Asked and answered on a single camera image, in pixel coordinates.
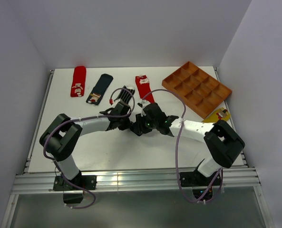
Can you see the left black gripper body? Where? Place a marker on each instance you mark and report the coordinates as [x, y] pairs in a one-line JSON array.
[[125, 123]]

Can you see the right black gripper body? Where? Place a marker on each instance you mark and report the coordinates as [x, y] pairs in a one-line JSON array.
[[147, 125]]

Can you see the plain navy ankle sock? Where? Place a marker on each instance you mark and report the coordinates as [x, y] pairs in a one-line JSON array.
[[136, 129]]

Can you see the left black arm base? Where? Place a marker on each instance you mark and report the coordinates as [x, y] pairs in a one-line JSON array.
[[73, 194]]

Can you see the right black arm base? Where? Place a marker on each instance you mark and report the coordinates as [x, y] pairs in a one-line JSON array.
[[212, 185]]

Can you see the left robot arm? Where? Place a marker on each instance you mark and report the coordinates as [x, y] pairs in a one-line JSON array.
[[61, 137]]

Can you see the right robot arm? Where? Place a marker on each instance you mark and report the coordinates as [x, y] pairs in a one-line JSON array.
[[222, 141]]

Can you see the black white striped sock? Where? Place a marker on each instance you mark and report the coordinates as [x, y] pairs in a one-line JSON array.
[[126, 93]]

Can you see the red sock with santa pattern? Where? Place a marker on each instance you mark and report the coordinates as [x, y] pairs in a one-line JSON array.
[[143, 85]]

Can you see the navy sock with bear pattern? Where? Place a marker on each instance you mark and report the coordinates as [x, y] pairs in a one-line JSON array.
[[99, 89]]

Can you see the orange compartment tray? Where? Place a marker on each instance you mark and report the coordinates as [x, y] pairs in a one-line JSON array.
[[200, 91]]

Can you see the red sock with white figure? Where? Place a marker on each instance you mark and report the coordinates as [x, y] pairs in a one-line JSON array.
[[78, 82]]

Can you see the yellow sock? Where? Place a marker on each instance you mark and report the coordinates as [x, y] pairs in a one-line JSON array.
[[219, 114]]

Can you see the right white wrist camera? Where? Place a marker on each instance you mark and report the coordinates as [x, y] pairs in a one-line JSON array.
[[143, 103]]

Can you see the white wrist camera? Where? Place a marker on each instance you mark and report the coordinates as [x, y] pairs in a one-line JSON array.
[[114, 102], [143, 103]]

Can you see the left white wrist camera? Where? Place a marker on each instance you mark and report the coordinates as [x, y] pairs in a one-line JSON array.
[[114, 102]]

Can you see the aluminium front rail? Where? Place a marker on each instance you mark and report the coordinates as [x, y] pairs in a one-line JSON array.
[[118, 181]]

